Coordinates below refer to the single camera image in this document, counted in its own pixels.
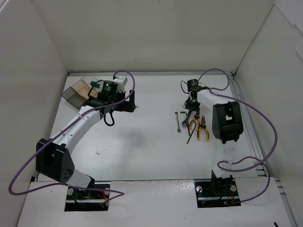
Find yellow handled needle-nose pliers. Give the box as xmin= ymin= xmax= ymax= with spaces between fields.
xmin=197 ymin=115 xmax=210 ymax=142

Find large silver ratchet wrench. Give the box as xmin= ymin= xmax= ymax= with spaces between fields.
xmin=181 ymin=113 xmax=191 ymax=127

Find purple cable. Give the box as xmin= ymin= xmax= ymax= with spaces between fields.
xmin=197 ymin=68 xmax=278 ymax=204
xmin=8 ymin=70 xmax=137 ymax=204

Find clear plastic organizer box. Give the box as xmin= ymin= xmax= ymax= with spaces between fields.
xmin=61 ymin=76 xmax=98 ymax=110

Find green handled screwdriver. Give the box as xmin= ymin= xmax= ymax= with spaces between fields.
xmin=90 ymin=80 xmax=101 ymax=88

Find yellow handled cutting pliers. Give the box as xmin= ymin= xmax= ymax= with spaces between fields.
xmin=188 ymin=112 xmax=200 ymax=141

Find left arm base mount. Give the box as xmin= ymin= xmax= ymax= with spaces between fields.
xmin=64 ymin=183 xmax=110 ymax=212

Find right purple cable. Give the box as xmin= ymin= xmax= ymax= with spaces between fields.
xmin=197 ymin=68 xmax=278 ymax=204

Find small silver ratchet wrench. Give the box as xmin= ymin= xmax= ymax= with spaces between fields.
xmin=175 ymin=112 xmax=181 ymax=133

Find long brown hex key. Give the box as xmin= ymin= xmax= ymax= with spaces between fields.
xmin=187 ymin=122 xmax=196 ymax=144

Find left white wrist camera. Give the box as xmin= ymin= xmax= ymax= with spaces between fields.
xmin=113 ymin=76 xmax=128 ymax=93

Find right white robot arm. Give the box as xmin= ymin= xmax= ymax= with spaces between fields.
xmin=181 ymin=79 xmax=243 ymax=195

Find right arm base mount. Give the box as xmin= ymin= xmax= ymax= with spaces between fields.
xmin=194 ymin=180 xmax=241 ymax=209

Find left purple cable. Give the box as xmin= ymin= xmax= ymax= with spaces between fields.
xmin=8 ymin=70 xmax=137 ymax=204

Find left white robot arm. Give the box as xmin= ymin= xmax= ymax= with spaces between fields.
xmin=36 ymin=76 xmax=135 ymax=199

